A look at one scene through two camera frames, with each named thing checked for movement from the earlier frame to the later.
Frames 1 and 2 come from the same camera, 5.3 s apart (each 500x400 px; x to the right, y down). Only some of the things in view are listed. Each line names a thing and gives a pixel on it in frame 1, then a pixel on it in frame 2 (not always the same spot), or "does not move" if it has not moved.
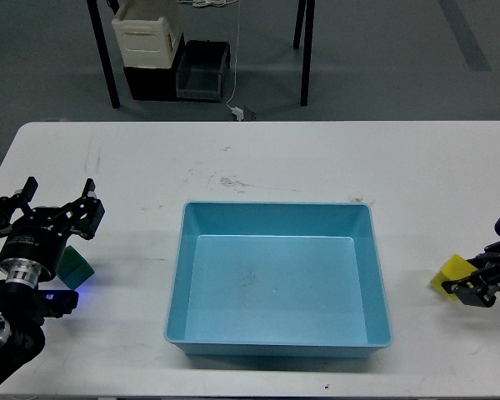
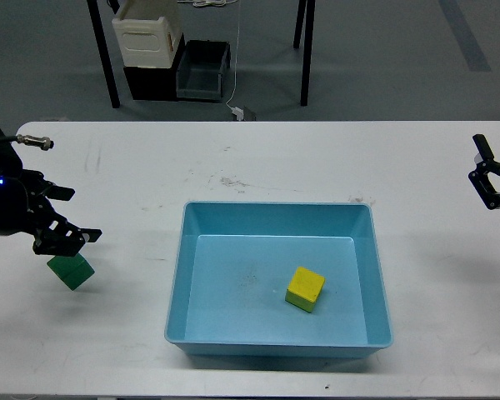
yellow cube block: [457, 267] -> [304, 288]
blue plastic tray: [277, 279] does not move
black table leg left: [105, 52] does not move
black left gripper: [32, 248] -> [15, 202]
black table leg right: [307, 43] does not move
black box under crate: [155, 84] does not move
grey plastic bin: [199, 70] does not move
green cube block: [73, 269] does not move
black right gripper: [481, 287] -> [479, 177]
